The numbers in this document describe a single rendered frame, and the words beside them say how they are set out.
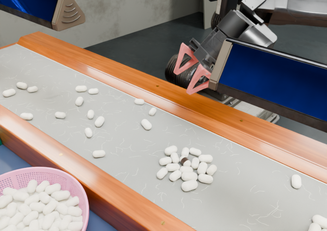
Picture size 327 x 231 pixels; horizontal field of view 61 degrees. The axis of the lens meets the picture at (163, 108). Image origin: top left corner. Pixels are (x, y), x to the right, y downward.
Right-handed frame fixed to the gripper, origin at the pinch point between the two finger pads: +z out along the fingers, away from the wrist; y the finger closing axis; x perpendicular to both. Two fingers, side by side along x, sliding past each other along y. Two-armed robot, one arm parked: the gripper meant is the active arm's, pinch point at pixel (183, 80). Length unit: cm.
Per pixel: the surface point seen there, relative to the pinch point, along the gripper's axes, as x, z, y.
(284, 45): -212, -57, 193
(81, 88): 9.8, 28.2, 26.5
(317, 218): -23.9, -0.2, -34.2
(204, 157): -11.5, 10.1, -12.7
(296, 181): -25.3, -1.4, -25.0
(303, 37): -244, -83, 211
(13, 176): 22.6, 38.2, -7.8
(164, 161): -4.0, 16.8, -11.4
